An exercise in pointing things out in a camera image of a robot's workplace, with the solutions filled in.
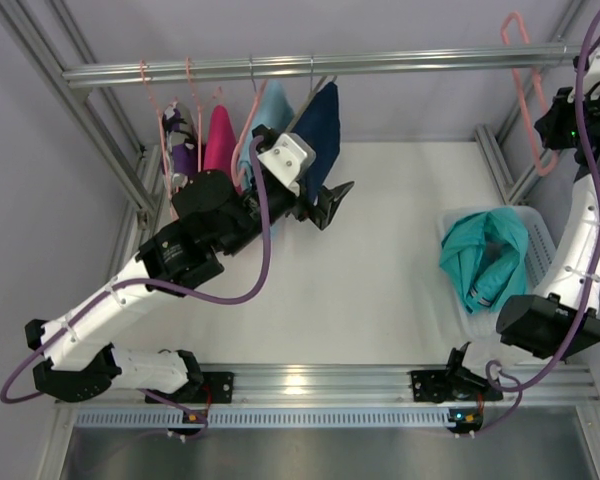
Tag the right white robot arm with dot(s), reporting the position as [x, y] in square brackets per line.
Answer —
[559, 319]

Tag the white slotted cable duct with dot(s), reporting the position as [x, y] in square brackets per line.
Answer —
[270, 418]

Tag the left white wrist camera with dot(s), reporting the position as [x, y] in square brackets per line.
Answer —
[285, 155]

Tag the pink hanger of magenta trousers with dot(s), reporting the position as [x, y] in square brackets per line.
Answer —
[216, 96]

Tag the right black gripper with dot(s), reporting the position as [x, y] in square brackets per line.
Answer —
[550, 128]

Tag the left aluminium frame struts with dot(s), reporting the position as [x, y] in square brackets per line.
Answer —
[66, 186]

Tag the light blue trousers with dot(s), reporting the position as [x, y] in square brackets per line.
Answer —
[275, 112]

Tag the purple patterned trousers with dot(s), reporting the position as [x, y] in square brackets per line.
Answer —
[181, 142]

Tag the aluminium frame struts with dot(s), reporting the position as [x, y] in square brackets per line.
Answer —
[528, 83]
[66, 186]

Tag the right aluminium frame struts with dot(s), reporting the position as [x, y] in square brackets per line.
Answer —
[528, 83]

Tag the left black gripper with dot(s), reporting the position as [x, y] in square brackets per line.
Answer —
[313, 210]

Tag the magenta trousers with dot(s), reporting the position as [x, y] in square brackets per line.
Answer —
[221, 142]

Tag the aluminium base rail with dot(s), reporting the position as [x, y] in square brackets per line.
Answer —
[296, 386]

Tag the white plastic basket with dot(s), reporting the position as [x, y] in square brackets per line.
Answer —
[540, 253]

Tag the navy blue trousers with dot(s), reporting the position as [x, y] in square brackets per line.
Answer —
[320, 128]

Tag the teal trousers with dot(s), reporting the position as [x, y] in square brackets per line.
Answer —
[484, 255]

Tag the grey hanger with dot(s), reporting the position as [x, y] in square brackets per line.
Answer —
[314, 89]

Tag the pink hanger of blue trousers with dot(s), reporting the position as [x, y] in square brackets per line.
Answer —
[237, 173]

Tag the aluminium hanging rail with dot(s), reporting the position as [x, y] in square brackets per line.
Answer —
[462, 59]

